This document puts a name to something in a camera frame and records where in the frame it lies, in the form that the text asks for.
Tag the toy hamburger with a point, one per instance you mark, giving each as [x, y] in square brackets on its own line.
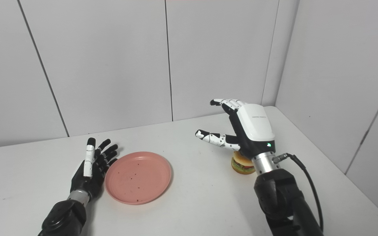
[240, 165]

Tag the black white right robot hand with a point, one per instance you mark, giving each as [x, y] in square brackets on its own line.
[254, 127]

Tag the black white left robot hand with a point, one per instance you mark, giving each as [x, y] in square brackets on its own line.
[89, 177]

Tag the pink round plate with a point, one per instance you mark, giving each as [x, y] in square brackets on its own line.
[138, 177]

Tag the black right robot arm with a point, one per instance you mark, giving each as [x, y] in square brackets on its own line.
[281, 196]

